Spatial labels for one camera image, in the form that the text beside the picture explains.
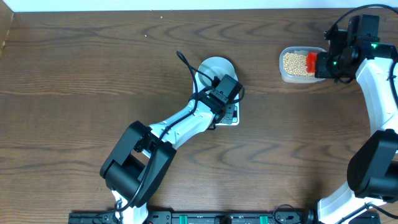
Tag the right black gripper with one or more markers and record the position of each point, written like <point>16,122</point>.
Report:
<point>321,70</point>

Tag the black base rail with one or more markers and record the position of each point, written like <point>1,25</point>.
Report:
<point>167,217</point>

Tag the white round bowl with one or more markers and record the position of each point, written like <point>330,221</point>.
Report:
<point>214,67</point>

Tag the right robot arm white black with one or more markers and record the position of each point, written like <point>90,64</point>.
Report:
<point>371,179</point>

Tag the white digital kitchen scale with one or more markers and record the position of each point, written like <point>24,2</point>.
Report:
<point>216,108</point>

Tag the red plastic measuring scoop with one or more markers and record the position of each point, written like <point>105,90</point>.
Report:
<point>311,62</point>

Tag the clear plastic soybean container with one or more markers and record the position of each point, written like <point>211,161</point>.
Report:
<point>293,65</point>

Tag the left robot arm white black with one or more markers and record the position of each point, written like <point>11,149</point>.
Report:
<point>138,163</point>

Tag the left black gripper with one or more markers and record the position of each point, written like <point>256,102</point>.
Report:
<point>228,119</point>

